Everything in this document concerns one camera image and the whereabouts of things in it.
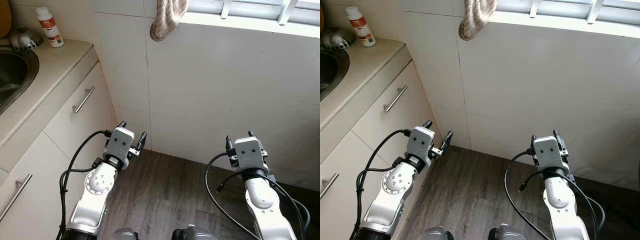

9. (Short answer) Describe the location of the beige kitchen counter cabinet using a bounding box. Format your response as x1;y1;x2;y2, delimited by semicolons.
320;39;441;240
0;39;121;240

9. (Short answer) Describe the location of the steel kitchen sink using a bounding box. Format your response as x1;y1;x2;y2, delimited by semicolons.
320;47;351;101
0;47;40;115

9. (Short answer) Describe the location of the robot right leg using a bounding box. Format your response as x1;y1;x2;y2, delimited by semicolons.
488;224;526;240
172;225;218;240

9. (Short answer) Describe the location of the robot leg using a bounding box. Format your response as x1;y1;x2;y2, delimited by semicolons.
172;225;218;240
112;227;140;240
420;226;455;240
488;224;526;240

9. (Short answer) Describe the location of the robot left leg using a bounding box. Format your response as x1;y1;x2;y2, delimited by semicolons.
420;226;455;240
112;227;140;240

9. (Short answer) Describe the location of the beige hanging towel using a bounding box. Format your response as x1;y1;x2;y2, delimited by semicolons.
150;0;190;42
458;0;498;41

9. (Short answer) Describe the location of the white bottle orange label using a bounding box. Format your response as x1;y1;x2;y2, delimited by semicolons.
345;6;377;48
35;7;65;48

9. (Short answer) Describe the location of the shiny metal bowl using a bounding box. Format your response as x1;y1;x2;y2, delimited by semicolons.
321;26;357;51
9;27;44;51

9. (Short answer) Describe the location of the brown wooden board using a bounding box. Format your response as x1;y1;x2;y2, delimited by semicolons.
0;0;12;38

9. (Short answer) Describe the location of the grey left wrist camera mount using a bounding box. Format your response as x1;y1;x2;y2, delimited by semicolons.
406;126;437;158
105;127;136;157

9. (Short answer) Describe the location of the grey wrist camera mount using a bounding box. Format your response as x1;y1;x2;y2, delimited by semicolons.
105;127;136;157
406;126;437;158
533;136;567;168
234;137;266;170

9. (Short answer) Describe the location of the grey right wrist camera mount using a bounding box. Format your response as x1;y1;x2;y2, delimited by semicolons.
234;137;266;170
533;136;567;168

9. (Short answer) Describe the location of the steel cabinet handle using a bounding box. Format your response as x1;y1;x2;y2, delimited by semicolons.
72;86;96;114
383;85;408;113
320;172;340;200
0;173;33;223

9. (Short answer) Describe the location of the white window frame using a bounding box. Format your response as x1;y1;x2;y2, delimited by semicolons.
487;0;640;40
180;0;321;39

